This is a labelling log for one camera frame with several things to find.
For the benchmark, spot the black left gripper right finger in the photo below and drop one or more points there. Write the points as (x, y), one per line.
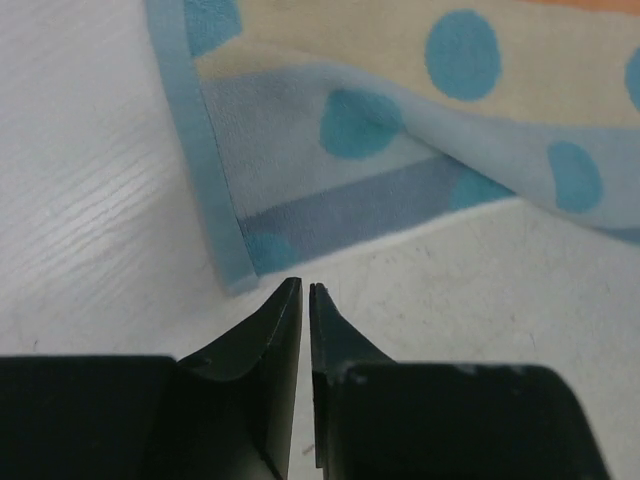
(377, 418)

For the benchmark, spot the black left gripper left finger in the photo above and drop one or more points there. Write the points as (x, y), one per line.
(222, 412)

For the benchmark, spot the blue orange patterned towel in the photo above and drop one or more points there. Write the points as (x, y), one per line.
(311, 126)

